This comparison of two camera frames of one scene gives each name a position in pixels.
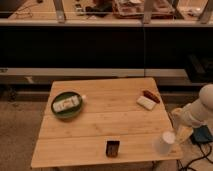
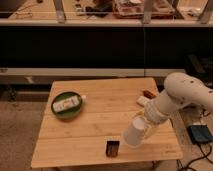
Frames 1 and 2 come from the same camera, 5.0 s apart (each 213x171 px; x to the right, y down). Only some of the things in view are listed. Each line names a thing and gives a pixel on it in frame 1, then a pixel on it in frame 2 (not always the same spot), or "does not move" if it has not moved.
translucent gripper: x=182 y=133 -> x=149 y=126
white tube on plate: x=66 y=104 does not move
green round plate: x=69 y=112 does not move
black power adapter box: x=201 y=135 does not move
